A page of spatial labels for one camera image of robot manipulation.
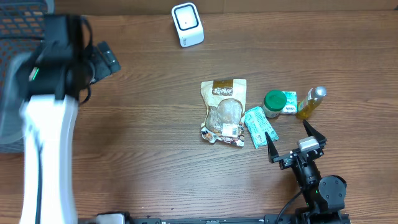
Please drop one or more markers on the brown snack pouch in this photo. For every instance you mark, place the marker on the brown snack pouch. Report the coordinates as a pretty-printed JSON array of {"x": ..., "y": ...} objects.
[{"x": 225, "y": 102}]

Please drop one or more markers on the teal tissue pack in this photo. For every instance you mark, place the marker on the teal tissue pack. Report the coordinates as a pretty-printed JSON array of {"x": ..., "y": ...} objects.
[{"x": 291, "y": 103}]

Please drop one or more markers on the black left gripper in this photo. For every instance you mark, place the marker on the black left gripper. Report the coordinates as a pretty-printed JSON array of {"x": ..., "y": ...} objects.
[{"x": 102, "y": 70}]

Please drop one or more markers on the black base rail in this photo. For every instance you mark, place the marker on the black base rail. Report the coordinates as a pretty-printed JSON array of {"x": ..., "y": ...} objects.
[{"x": 124, "y": 217}]

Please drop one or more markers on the green tissue canister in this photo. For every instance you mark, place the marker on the green tissue canister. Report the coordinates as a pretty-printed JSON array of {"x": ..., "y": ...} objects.
[{"x": 274, "y": 102}]

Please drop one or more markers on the grey plastic mesh basket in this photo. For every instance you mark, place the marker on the grey plastic mesh basket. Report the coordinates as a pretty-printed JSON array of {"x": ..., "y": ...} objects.
[{"x": 21, "y": 32}]

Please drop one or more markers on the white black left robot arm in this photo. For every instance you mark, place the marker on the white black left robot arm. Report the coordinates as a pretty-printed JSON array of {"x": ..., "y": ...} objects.
[{"x": 49, "y": 82}]

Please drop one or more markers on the teal snack packet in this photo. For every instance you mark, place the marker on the teal snack packet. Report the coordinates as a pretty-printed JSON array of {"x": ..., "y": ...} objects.
[{"x": 258, "y": 126}]

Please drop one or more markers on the yellow dish soap bottle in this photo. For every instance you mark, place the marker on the yellow dish soap bottle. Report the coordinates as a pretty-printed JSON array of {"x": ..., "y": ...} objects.
[{"x": 312, "y": 100}]

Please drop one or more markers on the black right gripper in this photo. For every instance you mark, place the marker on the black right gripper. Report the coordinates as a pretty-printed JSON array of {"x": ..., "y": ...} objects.
[{"x": 296, "y": 154}]

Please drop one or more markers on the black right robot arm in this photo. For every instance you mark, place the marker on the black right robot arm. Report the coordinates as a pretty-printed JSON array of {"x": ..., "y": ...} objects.
[{"x": 320, "y": 199}]

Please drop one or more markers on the white barcode scanner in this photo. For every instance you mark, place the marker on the white barcode scanner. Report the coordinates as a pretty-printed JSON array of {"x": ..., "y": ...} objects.
[{"x": 188, "y": 24}]

